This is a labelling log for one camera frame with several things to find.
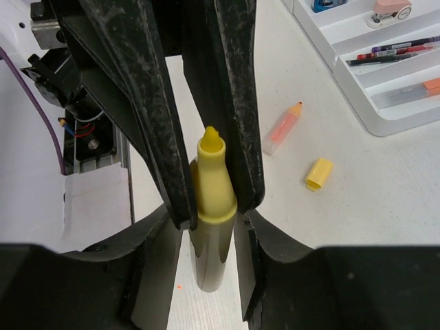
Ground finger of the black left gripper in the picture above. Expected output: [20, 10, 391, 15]
[182, 1, 265, 212]
[49, 1, 197, 230]

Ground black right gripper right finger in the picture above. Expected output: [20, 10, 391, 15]
[234, 210, 439, 329]

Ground purple gel pen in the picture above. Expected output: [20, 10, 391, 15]
[371, 35, 440, 53]

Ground yellow highlighter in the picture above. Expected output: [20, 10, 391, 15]
[189, 126, 237, 293]

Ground yellow eraser block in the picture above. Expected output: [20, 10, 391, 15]
[305, 158, 333, 192]

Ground orange capped glue stick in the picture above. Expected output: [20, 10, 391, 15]
[371, 78, 439, 109]

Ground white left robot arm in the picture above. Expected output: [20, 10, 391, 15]
[25, 1, 265, 230]

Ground blue slime jar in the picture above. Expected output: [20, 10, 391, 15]
[311, 0, 348, 13]

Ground red gel pen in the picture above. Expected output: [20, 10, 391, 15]
[357, 45, 433, 60]

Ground pink orange highlighter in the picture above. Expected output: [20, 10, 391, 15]
[262, 102, 303, 155]

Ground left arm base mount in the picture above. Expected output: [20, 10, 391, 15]
[58, 112, 130, 175]

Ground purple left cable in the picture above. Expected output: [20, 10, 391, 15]
[0, 46, 67, 176]

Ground black pen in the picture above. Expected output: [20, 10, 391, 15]
[346, 53, 417, 67]

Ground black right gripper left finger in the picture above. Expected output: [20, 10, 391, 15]
[1, 206, 182, 329]

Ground white compartment tray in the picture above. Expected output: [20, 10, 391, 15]
[284, 1, 439, 136]

